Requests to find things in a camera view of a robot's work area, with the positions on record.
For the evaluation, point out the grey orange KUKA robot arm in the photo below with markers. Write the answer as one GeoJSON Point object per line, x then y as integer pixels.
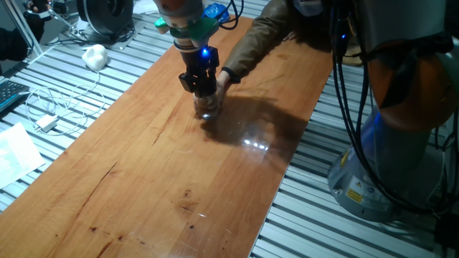
{"type": "Point", "coordinates": [405, 161]}

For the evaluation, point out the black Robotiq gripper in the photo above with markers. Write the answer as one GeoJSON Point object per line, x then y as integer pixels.
{"type": "Point", "coordinates": [199, 62]}

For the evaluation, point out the light wooden stool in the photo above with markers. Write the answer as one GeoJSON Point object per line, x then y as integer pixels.
{"type": "Point", "coordinates": [353, 57]}

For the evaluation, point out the person right hand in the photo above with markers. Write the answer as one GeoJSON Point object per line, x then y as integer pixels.
{"type": "Point", "coordinates": [222, 86]}

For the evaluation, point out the large wooden board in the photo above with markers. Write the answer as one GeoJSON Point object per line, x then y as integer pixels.
{"type": "Point", "coordinates": [143, 179]}

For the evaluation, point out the person left hand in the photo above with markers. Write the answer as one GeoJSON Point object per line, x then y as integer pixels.
{"type": "Point", "coordinates": [289, 36]}

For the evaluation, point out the white paper sheet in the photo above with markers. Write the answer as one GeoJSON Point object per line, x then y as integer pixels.
{"type": "Point", "coordinates": [18, 154]}

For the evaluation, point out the thin metal rod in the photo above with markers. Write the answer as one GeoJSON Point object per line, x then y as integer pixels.
{"type": "Point", "coordinates": [64, 22]}

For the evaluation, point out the blue snack packet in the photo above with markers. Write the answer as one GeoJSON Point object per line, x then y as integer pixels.
{"type": "Point", "coordinates": [215, 12]}

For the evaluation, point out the aluminium frame post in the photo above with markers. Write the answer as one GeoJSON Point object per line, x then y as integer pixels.
{"type": "Point", "coordinates": [21, 27]}

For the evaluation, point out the person head dark hair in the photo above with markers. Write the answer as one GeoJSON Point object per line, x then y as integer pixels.
{"type": "Point", "coordinates": [312, 30]}

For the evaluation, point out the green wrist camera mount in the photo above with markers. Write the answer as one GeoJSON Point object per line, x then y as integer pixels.
{"type": "Point", "coordinates": [195, 30]}

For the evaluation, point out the person right forearm brown sleeve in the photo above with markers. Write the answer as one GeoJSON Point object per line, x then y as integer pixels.
{"type": "Point", "coordinates": [258, 39]}

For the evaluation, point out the white lumpy plastic object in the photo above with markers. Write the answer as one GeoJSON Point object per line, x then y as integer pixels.
{"type": "Point", "coordinates": [95, 57]}

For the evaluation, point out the black computer keyboard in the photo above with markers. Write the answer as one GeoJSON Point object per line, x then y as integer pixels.
{"type": "Point", "coordinates": [10, 93]}

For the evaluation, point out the person in black clothes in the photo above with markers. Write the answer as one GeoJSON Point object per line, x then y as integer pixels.
{"type": "Point", "coordinates": [10, 44]}

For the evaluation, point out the clear glass jar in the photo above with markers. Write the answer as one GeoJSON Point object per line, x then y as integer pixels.
{"type": "Point", "coordinates": [207, 107]}

